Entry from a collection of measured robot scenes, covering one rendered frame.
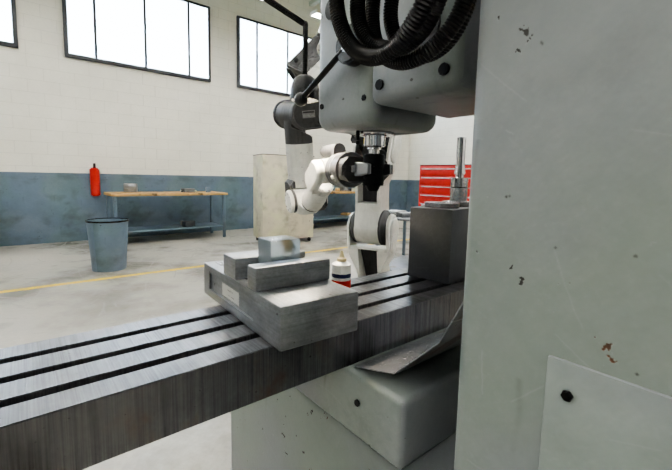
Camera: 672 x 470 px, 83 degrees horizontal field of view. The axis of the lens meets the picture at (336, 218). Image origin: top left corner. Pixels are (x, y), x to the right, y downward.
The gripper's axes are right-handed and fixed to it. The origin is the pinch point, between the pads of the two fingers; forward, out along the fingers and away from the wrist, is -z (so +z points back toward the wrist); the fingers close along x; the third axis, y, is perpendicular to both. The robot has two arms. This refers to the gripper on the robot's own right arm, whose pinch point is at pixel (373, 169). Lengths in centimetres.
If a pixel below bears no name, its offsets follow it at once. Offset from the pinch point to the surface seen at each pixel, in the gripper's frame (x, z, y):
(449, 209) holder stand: 21.8, -0.1, 9.2
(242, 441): -24, 27, 77
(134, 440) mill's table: -46, -24, 35
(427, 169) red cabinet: 350, 435, -15
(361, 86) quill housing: -8.1, -8.5, -15.2
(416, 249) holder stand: 17.9, 7.2, 20.4
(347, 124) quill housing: -8.4, -3.5, -8.7
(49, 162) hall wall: -217, 718, -13
